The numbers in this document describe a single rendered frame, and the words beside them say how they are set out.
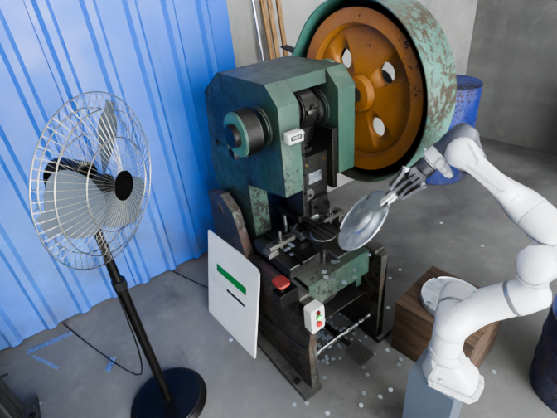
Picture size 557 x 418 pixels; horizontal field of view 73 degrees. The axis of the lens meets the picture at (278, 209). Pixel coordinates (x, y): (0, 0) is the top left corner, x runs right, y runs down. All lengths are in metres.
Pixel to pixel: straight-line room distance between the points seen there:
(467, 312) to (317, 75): 1.00
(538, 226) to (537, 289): 0.18
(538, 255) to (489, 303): 0.22
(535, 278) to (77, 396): 2.22
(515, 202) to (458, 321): 0.41
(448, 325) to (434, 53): 0.96
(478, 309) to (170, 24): 2.11
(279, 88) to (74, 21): 1.28
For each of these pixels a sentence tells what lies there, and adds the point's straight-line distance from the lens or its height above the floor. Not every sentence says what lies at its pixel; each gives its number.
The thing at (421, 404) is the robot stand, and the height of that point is 0.31.
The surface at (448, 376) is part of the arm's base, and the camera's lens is 1.65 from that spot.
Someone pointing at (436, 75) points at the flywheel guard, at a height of 1.46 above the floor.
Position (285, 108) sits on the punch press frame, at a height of 1.42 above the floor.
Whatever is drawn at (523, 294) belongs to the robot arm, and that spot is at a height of 0.96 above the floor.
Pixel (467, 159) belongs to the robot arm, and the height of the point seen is 1.28.
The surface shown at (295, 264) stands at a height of 0.71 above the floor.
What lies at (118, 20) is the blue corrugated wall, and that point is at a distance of 2.43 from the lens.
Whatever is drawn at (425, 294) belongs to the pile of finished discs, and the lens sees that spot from 2.12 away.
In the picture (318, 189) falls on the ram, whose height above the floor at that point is 0.99.
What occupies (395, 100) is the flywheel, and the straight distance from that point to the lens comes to 1.74.
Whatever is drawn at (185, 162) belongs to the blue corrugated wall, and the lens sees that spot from 2.69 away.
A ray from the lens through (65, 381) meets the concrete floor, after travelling 2.63.
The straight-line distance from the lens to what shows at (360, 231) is 1.56.
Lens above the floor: 1.84
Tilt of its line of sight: 32 degrees down
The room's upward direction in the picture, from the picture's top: 6 degrees counter-clockwise
